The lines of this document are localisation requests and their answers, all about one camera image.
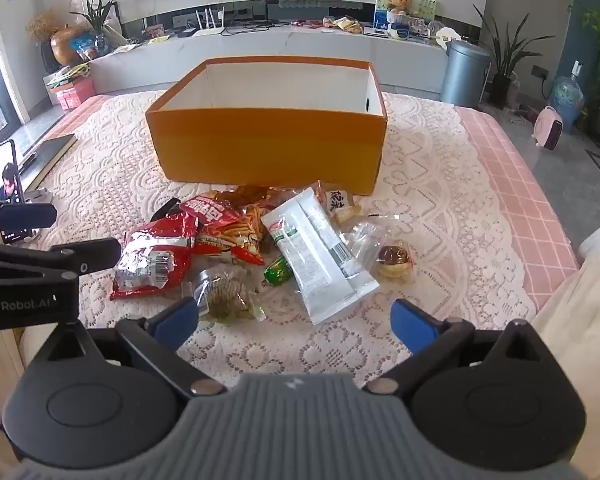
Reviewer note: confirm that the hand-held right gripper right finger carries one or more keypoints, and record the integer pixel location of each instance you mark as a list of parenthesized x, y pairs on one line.
[(410, 322)]

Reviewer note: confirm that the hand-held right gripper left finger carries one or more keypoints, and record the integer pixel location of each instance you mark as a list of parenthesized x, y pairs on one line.
[(177, 320)]

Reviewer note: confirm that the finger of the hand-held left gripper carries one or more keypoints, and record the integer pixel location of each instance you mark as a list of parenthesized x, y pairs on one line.
[(25, 217), (90, 255)]

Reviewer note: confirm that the clear packet brown snack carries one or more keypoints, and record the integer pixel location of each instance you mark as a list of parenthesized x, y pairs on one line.
[(225, 295)]

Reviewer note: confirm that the red snack bag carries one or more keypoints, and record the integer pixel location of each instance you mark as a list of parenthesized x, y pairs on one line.
[(152, 260)]

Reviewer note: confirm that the clear packet round pastry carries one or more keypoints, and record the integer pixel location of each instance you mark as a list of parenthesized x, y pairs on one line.
[(390, 257)]

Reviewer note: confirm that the dark snack packet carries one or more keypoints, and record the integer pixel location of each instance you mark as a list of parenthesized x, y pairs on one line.
[(162, 208)]

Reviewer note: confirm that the shrimp stick snack bag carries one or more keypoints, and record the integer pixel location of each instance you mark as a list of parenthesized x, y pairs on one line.
[(230, 235)]

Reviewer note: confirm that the small green snack packet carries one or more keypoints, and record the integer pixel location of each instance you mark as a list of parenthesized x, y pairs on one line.
[(279, 271)]

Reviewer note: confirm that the white snack packet green label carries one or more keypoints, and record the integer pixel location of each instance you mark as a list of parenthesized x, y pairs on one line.
[(310, 270)]

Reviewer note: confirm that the small white black-print packet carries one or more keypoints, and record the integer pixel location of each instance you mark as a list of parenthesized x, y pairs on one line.
[(337, 201)]

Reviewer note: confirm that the brown shiny snack packet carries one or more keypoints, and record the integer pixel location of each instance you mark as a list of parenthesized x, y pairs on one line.
[(252, 192)]

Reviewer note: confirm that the orange cardboard box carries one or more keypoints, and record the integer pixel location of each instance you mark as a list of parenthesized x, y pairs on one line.
[(265, 150)]

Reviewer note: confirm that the pile of packaged snacks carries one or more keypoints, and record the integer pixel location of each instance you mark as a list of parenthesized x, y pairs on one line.
[(342, 24)]

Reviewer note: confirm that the smartphone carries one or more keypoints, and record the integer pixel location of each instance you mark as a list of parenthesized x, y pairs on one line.
[(5, 180)]

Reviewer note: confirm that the black notebook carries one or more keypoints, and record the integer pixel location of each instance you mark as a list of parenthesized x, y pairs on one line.
[(47, 157)]

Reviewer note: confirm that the lace tablecloth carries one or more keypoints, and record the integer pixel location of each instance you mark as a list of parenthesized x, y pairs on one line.
[(430, 200)]

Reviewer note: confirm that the pink storage box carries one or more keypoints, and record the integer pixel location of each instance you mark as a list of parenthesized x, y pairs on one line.
[(72, 96)]

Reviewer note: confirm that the stack of papers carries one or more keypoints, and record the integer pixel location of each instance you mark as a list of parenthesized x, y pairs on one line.
[(65, 75)]

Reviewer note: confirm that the cream sofa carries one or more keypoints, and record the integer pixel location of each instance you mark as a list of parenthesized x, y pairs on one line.
[(580, 335)]

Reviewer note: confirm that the pink checked cloth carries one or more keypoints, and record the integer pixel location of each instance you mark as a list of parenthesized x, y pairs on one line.
[(505, 175)]

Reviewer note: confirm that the golden gourd vase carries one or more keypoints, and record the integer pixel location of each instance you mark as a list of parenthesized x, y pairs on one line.
[(66, 45)]

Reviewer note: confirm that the blue plastic bag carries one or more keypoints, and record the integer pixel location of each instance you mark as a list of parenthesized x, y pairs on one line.
[(84, 47)]

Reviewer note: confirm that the dried flower bouquet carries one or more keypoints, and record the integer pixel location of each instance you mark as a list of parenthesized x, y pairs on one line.
[(42, 27)]

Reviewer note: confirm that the orchid plant glass vase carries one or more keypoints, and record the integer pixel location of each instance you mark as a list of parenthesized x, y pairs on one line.
[(99, 25)]

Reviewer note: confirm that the pink photo card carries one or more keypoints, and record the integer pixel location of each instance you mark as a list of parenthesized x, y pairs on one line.
[(156, 31)]

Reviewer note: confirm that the pink heater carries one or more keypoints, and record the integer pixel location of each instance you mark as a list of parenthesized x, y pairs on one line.
[(549, 130)]

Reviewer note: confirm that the small black box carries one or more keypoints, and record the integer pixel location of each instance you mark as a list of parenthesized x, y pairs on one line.
[(187, 32)]

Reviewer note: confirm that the grey trash can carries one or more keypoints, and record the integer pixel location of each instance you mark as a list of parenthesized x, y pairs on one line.
[(464, 77)]

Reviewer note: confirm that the tall leafy potted plant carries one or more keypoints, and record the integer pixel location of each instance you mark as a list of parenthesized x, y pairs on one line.
[(500, 85)]

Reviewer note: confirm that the white router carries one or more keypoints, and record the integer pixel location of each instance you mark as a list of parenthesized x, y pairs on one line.
[(207, 27)]

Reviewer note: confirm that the blue water bottle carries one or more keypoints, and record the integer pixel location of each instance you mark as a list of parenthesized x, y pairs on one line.
[(566, 97)]

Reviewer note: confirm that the white TV cabinet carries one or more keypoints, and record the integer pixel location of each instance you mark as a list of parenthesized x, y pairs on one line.
[(280, 45)]

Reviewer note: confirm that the white blue tub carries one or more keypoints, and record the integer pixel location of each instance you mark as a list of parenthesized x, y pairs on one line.
[(399, 32)]

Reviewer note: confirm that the green picture board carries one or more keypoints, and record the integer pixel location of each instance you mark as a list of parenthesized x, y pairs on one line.
[(425, 7)]

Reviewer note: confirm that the teddy bear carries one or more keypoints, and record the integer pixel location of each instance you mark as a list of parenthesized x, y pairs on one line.
[(399, 4)]

